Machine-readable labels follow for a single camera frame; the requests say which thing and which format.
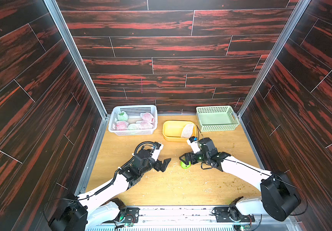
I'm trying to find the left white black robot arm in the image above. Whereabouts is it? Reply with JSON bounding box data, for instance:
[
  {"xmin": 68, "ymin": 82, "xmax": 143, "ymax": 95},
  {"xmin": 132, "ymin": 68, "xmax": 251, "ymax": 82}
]
[{"xmin": 47, "ymin": 142, "xmax": 171, "ymax": 231}]

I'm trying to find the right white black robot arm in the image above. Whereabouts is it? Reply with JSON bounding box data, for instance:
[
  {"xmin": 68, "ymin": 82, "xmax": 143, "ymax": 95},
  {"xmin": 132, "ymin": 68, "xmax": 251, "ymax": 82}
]
[{"xmin": 179, "ymin": 137, "xmax": 301, "ymax": 222}]

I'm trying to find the yellow plastic tub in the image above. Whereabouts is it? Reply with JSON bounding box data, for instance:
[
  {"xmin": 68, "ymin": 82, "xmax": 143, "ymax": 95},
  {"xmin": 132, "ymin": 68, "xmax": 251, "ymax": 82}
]
[{"xmin": 162, "ymin": 120, "xmax": 197, "ymax": 142}]

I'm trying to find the green plastic mesh basket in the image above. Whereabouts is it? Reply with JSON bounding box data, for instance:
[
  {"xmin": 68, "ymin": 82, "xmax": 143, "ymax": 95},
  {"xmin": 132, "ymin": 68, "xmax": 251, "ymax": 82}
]
[{"xmin": 196, "ymin": 105, "xmax": 240, "ymax": 132}]

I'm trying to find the red apple netted front right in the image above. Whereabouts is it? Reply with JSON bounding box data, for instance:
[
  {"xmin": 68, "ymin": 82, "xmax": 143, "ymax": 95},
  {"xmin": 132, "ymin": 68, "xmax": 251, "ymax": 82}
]
[{"xmin": 136, "ymin": 120, "xmax": 153, "ymax": 130}]

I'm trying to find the red apple netted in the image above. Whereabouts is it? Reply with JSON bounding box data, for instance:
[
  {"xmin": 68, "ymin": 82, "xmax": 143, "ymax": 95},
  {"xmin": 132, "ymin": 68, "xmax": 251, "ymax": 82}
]
[
  {"xmin": 140, "ymin": 112, "xmax": 155, "ymax": 124},
  {"xmin": 136, "ymin": 120, "xmax": 153, "ymax": 130},
  {"xmin": 115, "ymin": 121, "xmax": 129, "ymax": 131}
]

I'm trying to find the red apple netted front left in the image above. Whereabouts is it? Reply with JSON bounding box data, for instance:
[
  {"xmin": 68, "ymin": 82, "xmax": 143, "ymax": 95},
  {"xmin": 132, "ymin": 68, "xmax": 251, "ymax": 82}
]
[{"xmin": 115, "ymin": 121, "xmax": 129, "ymax": 131}]

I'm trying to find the red apple netted back right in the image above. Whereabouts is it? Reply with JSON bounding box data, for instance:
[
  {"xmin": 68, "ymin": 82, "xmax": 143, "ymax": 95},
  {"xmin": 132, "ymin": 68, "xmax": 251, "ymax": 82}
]
[{"xmin": 140, "ymin": 112, "xmax": 155, "ymax": 124}]

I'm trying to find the white plastic mesh basket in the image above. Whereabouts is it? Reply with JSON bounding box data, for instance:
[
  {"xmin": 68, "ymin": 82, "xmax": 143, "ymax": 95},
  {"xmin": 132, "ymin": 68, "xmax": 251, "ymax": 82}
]
[{"xmin": 108, "ymin": 105, "xmax": 158, "ymax": 136}]

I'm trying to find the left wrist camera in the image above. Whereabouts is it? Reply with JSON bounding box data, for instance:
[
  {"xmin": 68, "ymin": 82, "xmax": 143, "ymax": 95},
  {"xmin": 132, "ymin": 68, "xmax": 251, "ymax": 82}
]
[{"xmin": 151, "ymin": 142, "xmax": 164, "ymax": 161}]

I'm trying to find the front aluminium rail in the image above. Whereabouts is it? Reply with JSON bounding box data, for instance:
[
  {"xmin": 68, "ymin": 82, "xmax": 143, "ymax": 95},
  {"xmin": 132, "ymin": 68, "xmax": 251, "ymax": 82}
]
[{"xmin": 88, "ymin": 206, "xmax": 302, "ymax": 231}]

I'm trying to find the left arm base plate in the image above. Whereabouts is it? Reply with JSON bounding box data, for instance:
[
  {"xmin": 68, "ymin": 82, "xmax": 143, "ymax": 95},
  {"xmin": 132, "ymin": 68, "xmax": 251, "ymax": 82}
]
[{"xmin": 114, "ymin": 207, "xmax": 140, "ymax": 224}]

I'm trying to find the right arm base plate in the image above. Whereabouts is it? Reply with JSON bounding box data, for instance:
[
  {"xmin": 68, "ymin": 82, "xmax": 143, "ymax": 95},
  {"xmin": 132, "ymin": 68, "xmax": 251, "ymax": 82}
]
[{"xmin": 212, "ymin": 207, "xmax": 255, "ymax": 223}]

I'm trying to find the right aluminium frame post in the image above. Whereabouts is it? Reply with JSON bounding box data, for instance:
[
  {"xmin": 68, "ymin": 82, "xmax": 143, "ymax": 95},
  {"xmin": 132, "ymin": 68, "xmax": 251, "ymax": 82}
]
[{"xmin": 238, "ymin": 0, "xmax": 310, "ymax": 120}]

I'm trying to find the aluminium frame post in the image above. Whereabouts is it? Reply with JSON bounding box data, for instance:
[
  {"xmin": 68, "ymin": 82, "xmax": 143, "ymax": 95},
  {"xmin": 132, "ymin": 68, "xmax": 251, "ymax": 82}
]
[
  {"xmin": 43, "ymin": 0, "xmax": 108, "ymax": 119},
  {"xmin": 238, "ymin": 0, "xmax": 310, "ymax": 120}
]

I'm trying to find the left aluminium frame post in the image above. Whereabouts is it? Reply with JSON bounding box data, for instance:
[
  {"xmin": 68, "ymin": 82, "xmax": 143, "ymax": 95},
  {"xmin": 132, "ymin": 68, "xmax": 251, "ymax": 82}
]
[{"xmin": 43, "ymin": 0, "xmax": 108, "ymax": 119}]

